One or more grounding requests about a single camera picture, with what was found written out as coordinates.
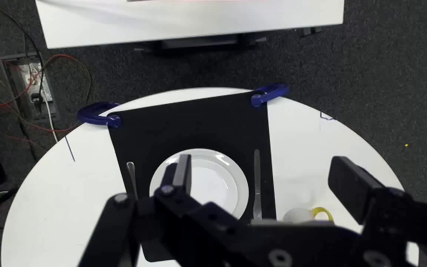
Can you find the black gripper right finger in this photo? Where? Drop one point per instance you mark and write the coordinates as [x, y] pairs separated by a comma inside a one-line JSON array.
[[351, 186]]

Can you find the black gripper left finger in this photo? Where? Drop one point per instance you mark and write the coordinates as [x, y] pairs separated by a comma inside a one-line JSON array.
[[183, 172]]

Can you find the white robot base platform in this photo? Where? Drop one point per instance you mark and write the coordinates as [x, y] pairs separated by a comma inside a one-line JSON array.
[[173, 24]]

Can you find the large white plate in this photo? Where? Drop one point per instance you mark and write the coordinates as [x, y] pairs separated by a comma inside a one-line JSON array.
[[240, 178]]

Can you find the black placemat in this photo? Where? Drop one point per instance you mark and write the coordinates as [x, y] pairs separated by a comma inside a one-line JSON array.
[[173, 128]]

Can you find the silver fork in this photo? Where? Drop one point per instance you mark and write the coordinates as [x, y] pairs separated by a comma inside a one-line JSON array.
[[130, 178]]

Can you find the white mug yellow inside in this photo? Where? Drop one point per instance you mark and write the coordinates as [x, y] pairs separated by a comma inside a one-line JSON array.
[[296, 215]]

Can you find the blue clamp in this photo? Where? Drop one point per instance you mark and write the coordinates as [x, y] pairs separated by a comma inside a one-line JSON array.
[[92, 115], [269, 92]]

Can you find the grey floor power box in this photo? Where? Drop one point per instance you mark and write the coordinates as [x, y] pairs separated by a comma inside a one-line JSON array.
[[25, 83]]

